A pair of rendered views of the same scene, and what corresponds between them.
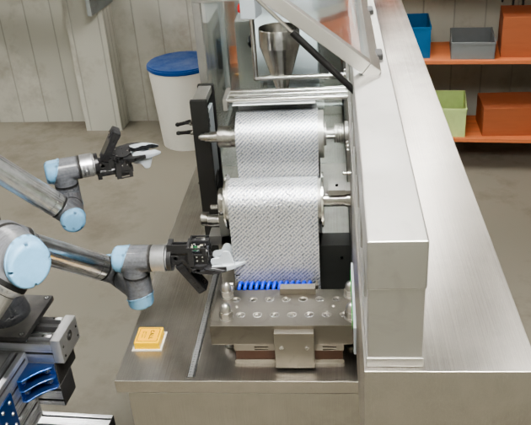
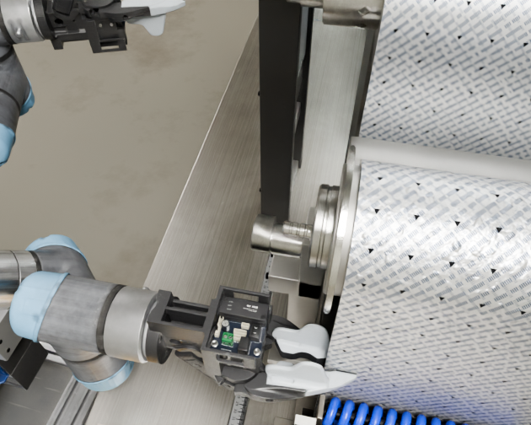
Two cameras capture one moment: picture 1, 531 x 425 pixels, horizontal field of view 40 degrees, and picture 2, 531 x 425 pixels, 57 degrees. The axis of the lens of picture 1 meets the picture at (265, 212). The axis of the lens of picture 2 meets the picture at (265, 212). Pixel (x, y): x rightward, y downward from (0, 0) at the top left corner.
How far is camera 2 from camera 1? 159 cm
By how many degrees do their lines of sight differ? 22
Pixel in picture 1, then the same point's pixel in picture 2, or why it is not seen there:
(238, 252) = (345, 359)
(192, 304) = not seen: hidden behind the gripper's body
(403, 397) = not seen: outside the picture
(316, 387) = not seen: outside the picture
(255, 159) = (424, 80)
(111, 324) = (147, 180)
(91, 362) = (117, 228)
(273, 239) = (457, 363)
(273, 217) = (488, 330)
